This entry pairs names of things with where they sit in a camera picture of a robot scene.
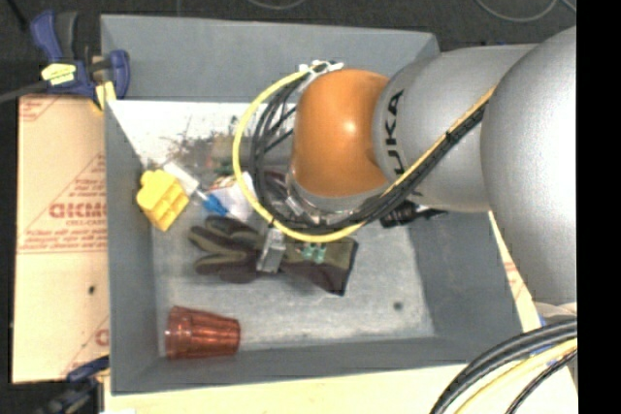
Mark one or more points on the red clear plastic cup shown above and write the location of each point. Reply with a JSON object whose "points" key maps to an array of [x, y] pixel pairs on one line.
{"points": [[204, 333]]}

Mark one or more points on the yellow plastic toy block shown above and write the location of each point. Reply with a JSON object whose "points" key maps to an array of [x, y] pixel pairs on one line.
{"points": [[162, 199]]}

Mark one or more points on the grey metal bin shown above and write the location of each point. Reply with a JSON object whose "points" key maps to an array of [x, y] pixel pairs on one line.
{"points": [[291, 310]]}

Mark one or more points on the dark brown glove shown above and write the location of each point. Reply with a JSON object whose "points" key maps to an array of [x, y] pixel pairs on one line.
{"points": [[228, 252]]}

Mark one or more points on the clear bottle with blue cap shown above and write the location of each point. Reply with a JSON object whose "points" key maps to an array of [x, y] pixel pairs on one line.
{"points": [[182, 179]]}

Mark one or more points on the white packet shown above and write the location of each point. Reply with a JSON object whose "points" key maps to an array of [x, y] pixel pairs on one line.
{"points": [[235, 201]]}

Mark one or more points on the black cylinder on white bracket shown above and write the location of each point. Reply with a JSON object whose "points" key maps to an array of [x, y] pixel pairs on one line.
{"points": [[400, 213]]}

